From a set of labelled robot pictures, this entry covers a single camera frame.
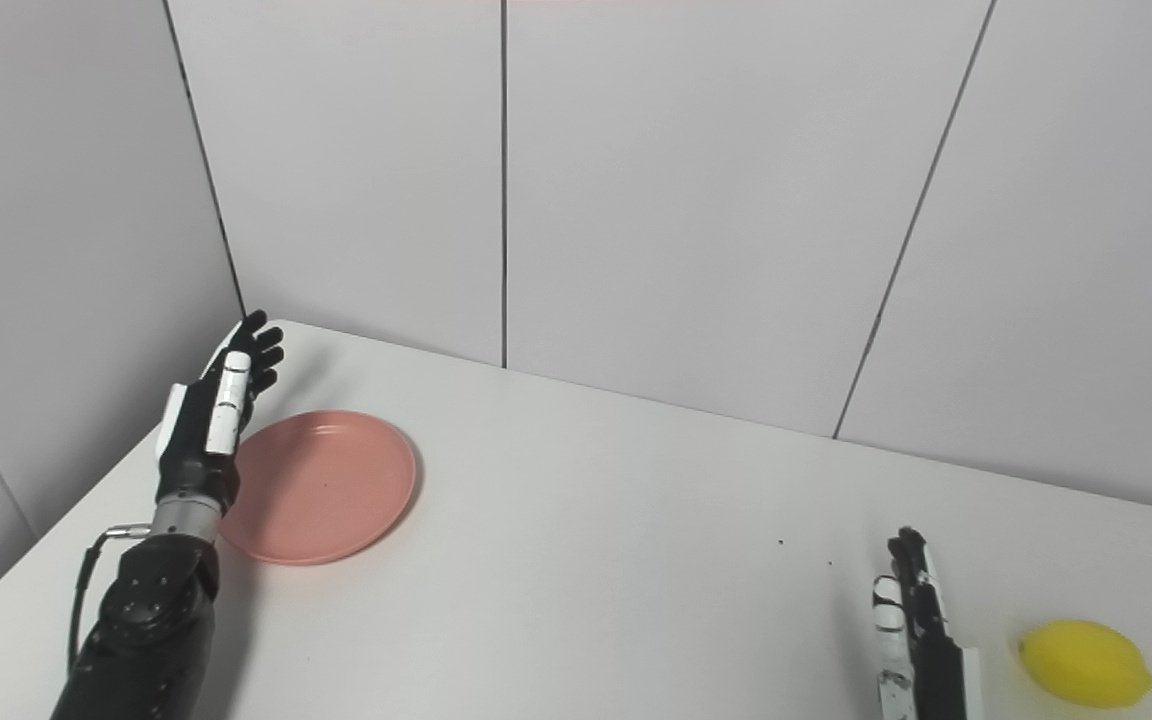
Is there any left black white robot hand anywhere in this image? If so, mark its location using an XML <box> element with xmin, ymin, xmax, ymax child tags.
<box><xmin>155</xmin><ymin>310</ymin><xmax>286</xmax><ymax>512</ymax></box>

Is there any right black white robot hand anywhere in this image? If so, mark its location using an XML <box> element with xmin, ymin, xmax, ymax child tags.
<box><xmin>872</xmin><ymin>527</ymin><xmax>983</xmax><ymax>720</ymax></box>

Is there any pink plate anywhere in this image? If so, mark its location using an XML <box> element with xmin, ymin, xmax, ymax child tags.
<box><xmin>217</xmin><ymin>410</ymin><xmax>419</xmax><ymax>567</ymax></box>

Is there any yellow lemon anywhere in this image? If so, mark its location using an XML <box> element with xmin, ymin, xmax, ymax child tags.
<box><xmin>1017</xmin><ymin>620</ymin><xmax>1152</xmax><ymax>710</ymax></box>

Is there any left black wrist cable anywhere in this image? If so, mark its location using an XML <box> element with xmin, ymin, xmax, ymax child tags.
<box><xmin>66</xmin><ymin>524</ymin><xmax>153</xmax><ymax>676</ymax></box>

